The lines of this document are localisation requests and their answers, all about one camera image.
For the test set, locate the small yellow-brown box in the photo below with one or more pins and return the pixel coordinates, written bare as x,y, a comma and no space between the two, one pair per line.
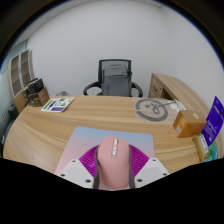
202,148

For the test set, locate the dark boxes on cabinet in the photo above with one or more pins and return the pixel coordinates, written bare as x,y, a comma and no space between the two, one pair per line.
38,93

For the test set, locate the pink and blue mouse pad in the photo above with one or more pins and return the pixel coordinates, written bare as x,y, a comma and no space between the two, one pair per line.
83,140

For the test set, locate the wooden side desk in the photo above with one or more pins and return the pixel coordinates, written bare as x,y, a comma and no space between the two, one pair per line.
176,86

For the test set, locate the wooden shelf unit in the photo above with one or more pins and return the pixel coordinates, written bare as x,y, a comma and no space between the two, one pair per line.
18,75

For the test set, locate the grey backpack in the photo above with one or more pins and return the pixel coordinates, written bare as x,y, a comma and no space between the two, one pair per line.
116,81

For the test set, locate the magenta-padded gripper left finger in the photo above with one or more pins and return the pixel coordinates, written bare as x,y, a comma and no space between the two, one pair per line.
75,171

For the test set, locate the black mesh office chair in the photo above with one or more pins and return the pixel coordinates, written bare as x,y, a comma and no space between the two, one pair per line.
100,71

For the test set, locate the green and white leaflet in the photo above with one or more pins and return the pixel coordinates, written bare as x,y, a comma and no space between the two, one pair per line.
58,104

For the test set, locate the orange cardboard box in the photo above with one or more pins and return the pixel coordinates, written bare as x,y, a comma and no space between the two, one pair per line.
188,124

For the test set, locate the pink computer mouse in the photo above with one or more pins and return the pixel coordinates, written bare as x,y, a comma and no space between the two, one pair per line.
113,166

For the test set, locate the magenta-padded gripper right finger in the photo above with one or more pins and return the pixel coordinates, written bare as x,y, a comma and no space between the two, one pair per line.
153,170

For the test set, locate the purple standing pouch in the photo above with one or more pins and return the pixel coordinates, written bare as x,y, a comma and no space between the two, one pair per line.
215,123

